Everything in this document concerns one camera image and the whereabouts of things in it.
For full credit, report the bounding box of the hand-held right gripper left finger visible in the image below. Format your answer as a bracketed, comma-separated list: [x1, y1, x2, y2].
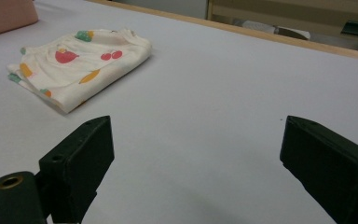
[38, 115, 116, 224]

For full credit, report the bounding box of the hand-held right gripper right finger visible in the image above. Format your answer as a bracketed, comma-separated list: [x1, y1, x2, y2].
[280, 115, 358, 224]

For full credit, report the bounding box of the fruit print white cloth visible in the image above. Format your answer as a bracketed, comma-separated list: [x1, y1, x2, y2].
[7, 28, 153, 115]

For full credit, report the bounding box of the pink basket with grey rim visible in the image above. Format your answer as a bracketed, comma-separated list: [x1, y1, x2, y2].
[0, 0, 40, 40]

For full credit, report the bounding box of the white table cover sheet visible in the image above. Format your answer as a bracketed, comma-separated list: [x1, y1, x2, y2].
[0, 0, 358, 224]

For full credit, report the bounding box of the white chair base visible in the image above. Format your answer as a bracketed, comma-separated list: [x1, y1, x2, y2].
[232, 19, 311, 41]

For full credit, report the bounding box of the light wooden desk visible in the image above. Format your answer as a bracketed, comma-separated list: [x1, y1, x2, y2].
[206, 0, 358, 54]

